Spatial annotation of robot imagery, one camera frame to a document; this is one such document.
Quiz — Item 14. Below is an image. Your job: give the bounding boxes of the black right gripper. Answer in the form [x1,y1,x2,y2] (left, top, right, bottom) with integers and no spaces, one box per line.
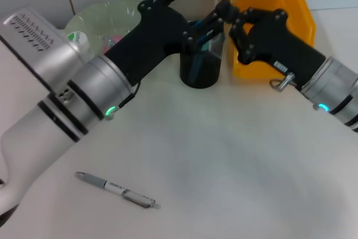
[215,0,327,88]

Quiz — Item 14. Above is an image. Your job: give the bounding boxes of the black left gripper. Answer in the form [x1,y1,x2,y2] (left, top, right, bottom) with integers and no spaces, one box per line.
[105,0,224,83]

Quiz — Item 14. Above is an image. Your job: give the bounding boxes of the blue scissors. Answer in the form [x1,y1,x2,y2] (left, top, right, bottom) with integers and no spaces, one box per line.
[190,20,222,82]

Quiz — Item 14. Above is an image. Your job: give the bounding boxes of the clear water bottle green label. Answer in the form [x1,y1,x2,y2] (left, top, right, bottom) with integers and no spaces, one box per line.
[66,31,91,55]

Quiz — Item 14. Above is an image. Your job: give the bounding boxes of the black mesh pen holder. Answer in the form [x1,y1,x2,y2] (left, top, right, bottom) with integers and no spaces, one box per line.
[178,20,225,90]

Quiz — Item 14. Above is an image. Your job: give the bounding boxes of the green glass fruit plate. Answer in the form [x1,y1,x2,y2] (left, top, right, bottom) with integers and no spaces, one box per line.
[62,0,144,55]

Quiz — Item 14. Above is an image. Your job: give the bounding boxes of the grey white pen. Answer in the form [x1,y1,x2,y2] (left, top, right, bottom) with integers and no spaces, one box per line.
[75,171,162,210]

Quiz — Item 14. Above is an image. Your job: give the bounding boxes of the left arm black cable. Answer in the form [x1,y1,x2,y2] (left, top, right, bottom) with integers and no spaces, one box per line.
[119,81,143,109]

